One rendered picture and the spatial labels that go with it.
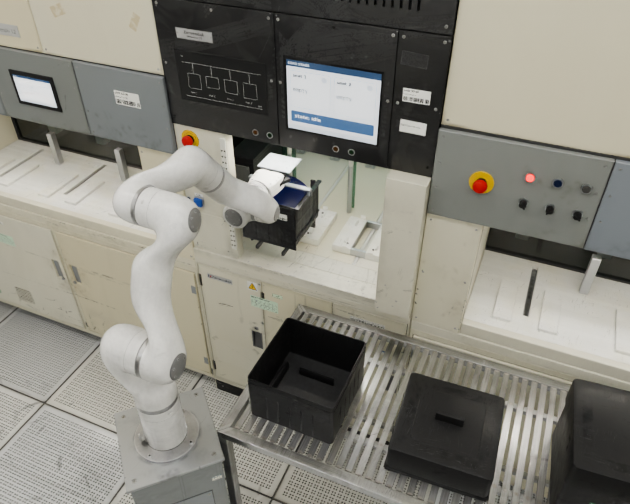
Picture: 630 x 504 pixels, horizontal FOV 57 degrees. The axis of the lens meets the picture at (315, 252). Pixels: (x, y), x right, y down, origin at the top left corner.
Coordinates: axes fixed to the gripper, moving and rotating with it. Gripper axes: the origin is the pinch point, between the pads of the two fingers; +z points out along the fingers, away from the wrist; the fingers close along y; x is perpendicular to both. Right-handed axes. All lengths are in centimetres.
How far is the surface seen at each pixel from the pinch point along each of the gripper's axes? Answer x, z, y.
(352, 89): 37.4, -9.9, 28.9
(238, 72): 36.6, -9.9, -6.9
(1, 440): -125, -73, -107
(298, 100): 31.2, -9.9, 12.5
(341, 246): -35.1, 9.9, 20.2
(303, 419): -41, -63, 37
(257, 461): -125, -37, 2
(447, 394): -39, -39, 73
